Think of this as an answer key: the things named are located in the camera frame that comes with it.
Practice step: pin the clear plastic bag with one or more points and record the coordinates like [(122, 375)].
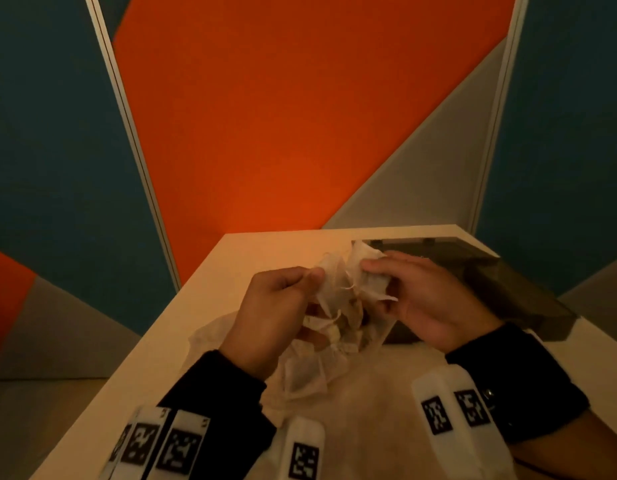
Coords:
[(208, 334)]

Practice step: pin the dark compartment organizer box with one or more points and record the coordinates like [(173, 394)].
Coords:
[(513, 294)]

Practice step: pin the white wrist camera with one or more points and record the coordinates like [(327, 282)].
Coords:
[(453, 454), (303, 429)]

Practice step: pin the person's right hand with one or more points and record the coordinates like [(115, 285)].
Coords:
[(433, 304)]

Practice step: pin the person's right forearm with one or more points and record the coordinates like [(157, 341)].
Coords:
[(588, 454)]

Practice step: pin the person's left hand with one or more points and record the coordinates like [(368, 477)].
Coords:
[(268, 319)]

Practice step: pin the pile of paper tea bags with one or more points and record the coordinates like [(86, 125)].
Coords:
[(308, 374)]

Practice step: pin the white marker block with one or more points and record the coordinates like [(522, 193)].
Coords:
[(188, 419)]

